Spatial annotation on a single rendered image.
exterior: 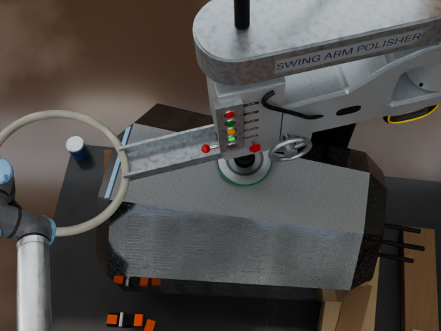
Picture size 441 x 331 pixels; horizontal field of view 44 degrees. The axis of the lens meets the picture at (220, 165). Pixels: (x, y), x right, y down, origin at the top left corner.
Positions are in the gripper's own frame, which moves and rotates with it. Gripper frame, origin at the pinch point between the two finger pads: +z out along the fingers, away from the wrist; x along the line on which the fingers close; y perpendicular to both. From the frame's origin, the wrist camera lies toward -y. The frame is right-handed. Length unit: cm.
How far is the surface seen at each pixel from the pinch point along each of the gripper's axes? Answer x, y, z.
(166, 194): 55, 25, 12
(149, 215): 46, 27, 18
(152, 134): 68, 1, 12
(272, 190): 85, 52, -1
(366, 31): 81, 45, -91
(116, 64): 128, -85, 101
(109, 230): 33.5, 19.5, 29.6
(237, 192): 75, 43, 3
